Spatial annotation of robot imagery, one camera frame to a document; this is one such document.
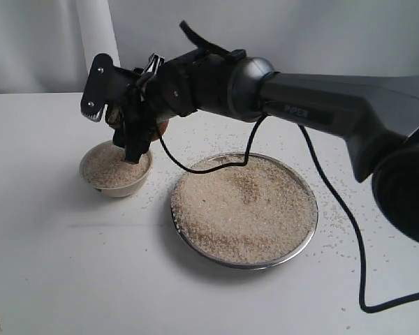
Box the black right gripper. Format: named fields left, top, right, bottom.
left=111, top=48, right=237, bottom=164

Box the brown wooden cup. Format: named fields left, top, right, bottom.
left=105, top=105, right=169, bottom=142

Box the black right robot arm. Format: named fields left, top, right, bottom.
left=108, top=49, right=419, bottom=243

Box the rice in white bowl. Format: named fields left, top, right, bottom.
left=80, top=141, right=151, bottom=188

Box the white ceramic bowl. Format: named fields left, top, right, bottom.
left=79, top=147, right=153, bottom=198

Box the rice in steel tray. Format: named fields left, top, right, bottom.
left=172, top=155, right=317, bottom=263

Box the white backdrop curtain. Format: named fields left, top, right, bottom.
left=0, top=0, right=419, bottom=94

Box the round steel tray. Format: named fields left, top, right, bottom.
left=170, top=151, right=318, bottom=270

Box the black camera cable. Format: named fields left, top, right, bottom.
left=156, top=114, right=419, bottom=314

